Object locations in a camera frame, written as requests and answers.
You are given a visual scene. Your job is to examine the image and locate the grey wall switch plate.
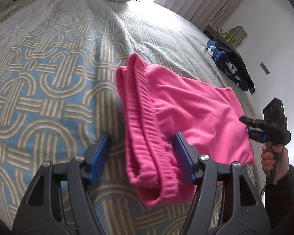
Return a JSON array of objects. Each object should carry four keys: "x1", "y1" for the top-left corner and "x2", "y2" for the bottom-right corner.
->
[{"x1": 260, "y1": 62, "x2": 270, "y2": 75}]

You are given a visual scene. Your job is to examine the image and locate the grey side desk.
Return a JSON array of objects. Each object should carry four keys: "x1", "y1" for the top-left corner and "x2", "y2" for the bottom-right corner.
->
[{"x1": 203, "y1": 25, "x2": 242, "y2": 58}]

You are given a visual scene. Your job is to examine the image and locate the dark folded clothes pile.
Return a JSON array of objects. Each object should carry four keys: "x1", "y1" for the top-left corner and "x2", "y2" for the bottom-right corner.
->
[{"x1": 207, "y1": 40, "x2": 255, "y2": 94}]

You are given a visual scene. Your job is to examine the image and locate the patterned blue beige bedspread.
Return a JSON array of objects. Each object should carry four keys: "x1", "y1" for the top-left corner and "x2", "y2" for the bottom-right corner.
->
[{"x1": 0, "y1": 0, "x2": 265, "y2": 235}]

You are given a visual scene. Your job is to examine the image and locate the right forearm black sleeve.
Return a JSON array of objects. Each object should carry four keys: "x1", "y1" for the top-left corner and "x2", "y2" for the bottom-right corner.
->
[{"x1": 264, "y1": 164, "x2": 294, "y2": 229}]

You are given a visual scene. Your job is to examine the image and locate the person's right hand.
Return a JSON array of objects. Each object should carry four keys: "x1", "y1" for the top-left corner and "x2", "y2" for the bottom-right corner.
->
[{"x1": 261, "y1": 144, "x2": 289, "y2": 180}]

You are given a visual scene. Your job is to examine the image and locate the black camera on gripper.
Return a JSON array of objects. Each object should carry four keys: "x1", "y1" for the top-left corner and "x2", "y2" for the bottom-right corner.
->
[{"x1": 263, "y1": 98, "x2": 287, "y2": 131}]

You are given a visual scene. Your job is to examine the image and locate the pink pants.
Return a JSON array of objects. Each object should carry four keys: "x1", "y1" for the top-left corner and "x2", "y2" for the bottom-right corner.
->
[{"x1": 116, "y1": 54, "x2": 254, "y2": 206}]

